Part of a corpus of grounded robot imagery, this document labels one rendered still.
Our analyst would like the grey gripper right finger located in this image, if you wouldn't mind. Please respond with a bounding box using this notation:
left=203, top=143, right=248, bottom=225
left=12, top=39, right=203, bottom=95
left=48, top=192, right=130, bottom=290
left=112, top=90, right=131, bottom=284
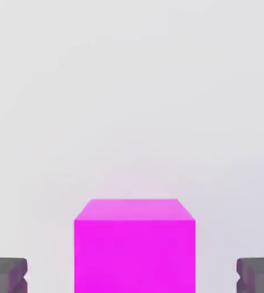
left=236, top=257, right=264, bottom=293

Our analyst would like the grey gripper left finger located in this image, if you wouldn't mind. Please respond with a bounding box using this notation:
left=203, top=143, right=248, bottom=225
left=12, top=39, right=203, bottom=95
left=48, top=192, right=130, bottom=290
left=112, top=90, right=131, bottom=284
left=0, top=257, right=29, bottom=293

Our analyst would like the small magenta cube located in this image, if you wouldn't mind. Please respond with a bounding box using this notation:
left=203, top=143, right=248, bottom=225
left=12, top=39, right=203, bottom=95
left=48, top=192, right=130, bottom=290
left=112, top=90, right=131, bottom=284
left=74, top=199, right=196, bottom=293

